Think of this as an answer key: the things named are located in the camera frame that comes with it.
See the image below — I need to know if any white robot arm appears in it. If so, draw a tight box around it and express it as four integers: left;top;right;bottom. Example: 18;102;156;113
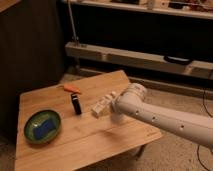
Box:
112;83;213;149

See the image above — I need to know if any black eraser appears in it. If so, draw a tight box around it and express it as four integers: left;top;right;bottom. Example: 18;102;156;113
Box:
71;94;82;115

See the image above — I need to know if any white tube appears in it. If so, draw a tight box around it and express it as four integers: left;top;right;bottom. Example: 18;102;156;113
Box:
91;91;116;118

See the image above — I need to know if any orange carrot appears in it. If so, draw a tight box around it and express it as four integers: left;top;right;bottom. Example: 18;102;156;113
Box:
63;84;81;94

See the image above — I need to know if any wooden table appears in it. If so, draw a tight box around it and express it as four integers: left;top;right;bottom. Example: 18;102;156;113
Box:
15;70;162;171

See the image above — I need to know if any black object on shelf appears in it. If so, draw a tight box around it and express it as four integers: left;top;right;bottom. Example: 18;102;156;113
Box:
163;56;193;65

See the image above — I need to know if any green bowl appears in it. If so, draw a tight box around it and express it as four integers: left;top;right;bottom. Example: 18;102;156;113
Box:
24;110;61;144

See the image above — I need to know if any wooden shelf rack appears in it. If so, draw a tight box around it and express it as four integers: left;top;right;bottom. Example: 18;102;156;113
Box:
65;0;213;88

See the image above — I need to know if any blue sponge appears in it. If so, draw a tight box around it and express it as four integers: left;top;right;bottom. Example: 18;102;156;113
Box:
33;119;55;140

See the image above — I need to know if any dark wooden cabinet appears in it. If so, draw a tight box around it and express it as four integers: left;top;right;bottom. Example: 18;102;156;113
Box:
0;0;64;136

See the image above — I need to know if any black cable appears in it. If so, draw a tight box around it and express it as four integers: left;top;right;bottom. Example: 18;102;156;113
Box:
195;71;213;171

